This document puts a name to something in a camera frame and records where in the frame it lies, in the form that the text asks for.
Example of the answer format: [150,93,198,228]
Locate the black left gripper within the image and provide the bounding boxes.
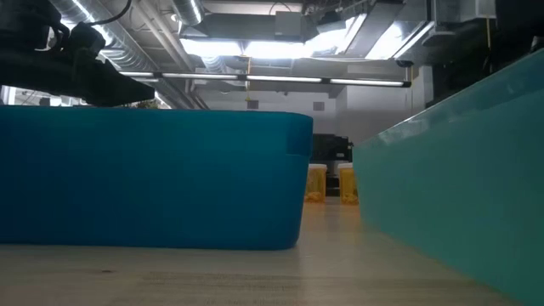
[0,0,156,108]

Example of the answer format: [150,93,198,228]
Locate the large amber pill bottle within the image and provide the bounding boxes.
[337,162,360,207]
[304,163,329,204]

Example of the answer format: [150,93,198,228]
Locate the dark blue plastic bin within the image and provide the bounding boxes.
[0,105,315,251]

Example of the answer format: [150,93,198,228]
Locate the translucent teal plastic bin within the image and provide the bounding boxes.
[352,48,544,306]

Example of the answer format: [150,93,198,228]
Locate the artificial white-flowered plant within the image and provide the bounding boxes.
[126,98,162,111]

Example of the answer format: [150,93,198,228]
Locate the long linear ceiling light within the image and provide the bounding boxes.
[117,71,412,89]

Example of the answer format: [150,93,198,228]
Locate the grey ceiling-mounted box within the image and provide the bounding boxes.
[275,10,304,42]

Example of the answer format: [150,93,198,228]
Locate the black device on table edge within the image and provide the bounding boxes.
[312,133,354,198]

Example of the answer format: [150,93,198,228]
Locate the silver ribbed ventilation duct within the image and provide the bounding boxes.
[48,0,210,111]

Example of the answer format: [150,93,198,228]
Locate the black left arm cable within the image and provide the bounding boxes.
[87,0,133,27]

